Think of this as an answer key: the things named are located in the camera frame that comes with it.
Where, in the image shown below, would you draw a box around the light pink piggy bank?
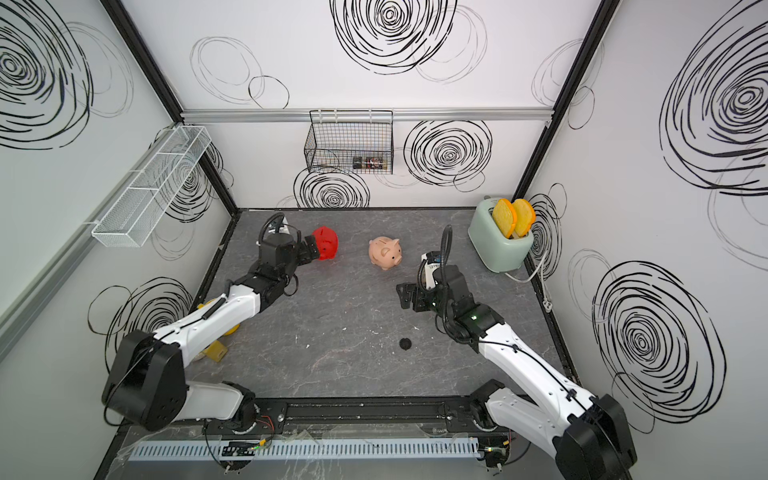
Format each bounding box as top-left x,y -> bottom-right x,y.
368,236 -> 403,271

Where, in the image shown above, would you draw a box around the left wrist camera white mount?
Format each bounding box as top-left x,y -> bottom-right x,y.
280,223 -> 301,241

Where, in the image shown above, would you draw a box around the black wire wall basket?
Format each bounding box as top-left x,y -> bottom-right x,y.
303,109 -> 395,175

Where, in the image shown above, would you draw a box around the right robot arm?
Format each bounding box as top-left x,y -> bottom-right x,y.
396,265 -> 637,479

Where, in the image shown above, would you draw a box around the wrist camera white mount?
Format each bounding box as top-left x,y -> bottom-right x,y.
280,223 -> 301,241
417,251 -> 441,290

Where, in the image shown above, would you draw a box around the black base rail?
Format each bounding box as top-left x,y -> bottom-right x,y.
105,393 -> 501,435

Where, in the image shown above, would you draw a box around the small items in basket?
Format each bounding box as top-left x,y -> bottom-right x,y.
352,156 -> 388,171

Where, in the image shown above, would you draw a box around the black corrugated left cable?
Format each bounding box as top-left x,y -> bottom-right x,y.
257,211 -> 288,241

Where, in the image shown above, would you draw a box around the mint green toaster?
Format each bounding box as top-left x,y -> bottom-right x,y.
468,197 -> 534,273

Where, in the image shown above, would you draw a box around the yellow toast slice right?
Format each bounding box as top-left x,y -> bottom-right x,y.
512,199 -> 536,238

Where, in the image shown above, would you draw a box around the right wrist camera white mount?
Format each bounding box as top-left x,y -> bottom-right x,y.
417,251 -> 441,290

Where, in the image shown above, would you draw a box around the white toaster power cable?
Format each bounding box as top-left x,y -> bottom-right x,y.
505,239 -> 553,313

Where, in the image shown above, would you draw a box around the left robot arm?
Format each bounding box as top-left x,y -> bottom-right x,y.
101,227 -> 320,434

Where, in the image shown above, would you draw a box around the red piggy bank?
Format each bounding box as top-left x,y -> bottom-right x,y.
313,226 -> 339,260

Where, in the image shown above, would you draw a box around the yellow mug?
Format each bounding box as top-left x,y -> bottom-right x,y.
197,298 -> 242,339

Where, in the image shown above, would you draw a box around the yellow toast slice left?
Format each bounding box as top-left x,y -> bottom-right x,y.
491,198 -> 518,239

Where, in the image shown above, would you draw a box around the yellow toast slice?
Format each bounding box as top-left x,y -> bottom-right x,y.
491,198 -> 518,239
512,199 -> 536,238

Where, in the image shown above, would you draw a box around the white slotted cable duct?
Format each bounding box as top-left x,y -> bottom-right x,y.
128,438 -> 481,462

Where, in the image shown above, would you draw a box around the white wire wall shelf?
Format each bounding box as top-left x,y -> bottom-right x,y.
91,125 -> 211,248

